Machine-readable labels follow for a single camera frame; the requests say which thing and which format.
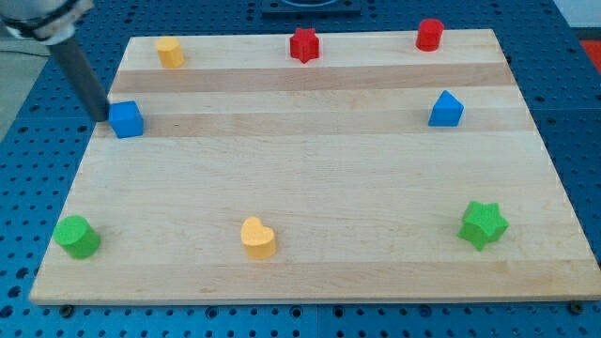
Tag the green star block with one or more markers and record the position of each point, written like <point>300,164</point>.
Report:
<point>482,224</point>

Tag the blue cube block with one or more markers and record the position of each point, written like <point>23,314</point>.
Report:
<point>126,119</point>

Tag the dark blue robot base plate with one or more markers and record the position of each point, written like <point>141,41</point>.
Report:
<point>278,8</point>

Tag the green cylinder block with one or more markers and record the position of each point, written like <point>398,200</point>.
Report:
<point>76,237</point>

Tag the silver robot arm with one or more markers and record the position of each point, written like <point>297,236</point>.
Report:
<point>52,23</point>

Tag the red cylinder block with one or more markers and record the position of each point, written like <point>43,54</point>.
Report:
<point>429,35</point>

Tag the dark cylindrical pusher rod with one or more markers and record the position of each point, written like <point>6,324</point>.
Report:
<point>69,56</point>

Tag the light wooden board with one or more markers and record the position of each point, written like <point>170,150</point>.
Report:
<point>335,156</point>

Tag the red star block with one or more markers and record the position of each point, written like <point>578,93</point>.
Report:
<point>304,45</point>

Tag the yellow hexagon prism block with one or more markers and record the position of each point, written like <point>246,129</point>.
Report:
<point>169,52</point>

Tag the yellow heart block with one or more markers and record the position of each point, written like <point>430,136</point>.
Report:
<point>258,240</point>

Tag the blue pentagon prism block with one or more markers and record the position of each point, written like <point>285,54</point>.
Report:
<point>447,111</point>

